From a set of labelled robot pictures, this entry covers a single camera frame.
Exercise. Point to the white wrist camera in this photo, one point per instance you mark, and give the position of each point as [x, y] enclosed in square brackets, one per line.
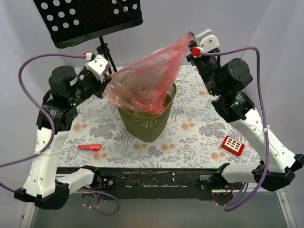
[97, 65]
[205, 42]

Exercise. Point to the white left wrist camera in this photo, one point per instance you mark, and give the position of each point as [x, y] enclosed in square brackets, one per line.
[97, 65]

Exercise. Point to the olive green mesh trash bin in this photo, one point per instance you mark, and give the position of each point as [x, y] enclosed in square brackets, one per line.
[147, 127]

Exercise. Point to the black perforated music stand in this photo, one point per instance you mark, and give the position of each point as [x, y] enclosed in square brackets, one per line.
[72, 22]

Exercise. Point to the red plastic trash bag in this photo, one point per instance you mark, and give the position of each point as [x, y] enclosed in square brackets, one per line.
[143, 85]

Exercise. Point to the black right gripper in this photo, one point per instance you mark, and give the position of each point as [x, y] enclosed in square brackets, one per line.
[193, 50]

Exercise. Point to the red white toy block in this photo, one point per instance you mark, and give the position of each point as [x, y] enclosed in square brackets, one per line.
[233, 146]

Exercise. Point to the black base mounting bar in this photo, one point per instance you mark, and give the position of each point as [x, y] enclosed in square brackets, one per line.
[157, 183]

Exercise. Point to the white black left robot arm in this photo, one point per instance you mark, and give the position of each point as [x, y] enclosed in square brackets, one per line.
[42, 187]

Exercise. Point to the red trash bag roll remainder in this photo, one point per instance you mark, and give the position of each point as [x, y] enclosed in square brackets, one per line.
[91, 147]

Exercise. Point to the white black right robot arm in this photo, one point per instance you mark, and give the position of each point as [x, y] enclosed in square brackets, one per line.
[278, 164]

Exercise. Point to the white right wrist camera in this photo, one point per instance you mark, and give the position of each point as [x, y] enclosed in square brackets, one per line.
[205, 42]

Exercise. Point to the floral patterned table mat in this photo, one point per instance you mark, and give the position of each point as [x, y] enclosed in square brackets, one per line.
[192, 137]

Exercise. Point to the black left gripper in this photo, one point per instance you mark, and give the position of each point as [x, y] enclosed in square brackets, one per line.
[103, 85]

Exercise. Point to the aluminium frame rail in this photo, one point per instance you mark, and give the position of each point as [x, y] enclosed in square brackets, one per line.
[27, 215]

